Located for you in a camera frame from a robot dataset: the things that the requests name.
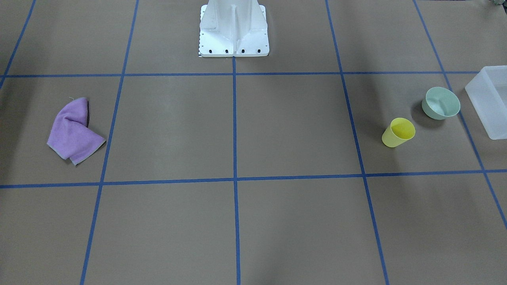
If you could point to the green plastic bowl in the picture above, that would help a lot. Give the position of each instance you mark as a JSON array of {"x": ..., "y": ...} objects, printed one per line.
[{"x": 440, "y": 103}]

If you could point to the purple microfiber cloth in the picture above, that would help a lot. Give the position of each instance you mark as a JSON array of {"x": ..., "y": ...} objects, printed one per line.
[{"x": 70, "y": 136}]

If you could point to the white camera stand base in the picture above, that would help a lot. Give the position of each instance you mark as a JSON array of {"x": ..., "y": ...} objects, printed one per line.
[{"x": 233, "y": 28}]

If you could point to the clear plastic bin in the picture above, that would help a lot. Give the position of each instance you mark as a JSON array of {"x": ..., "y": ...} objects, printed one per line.
[{"x": 488, "y": 94}]

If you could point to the yellow plastic cup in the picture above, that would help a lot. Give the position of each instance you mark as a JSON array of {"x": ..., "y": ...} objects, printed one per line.
[{"x": 398, "y": 132}]

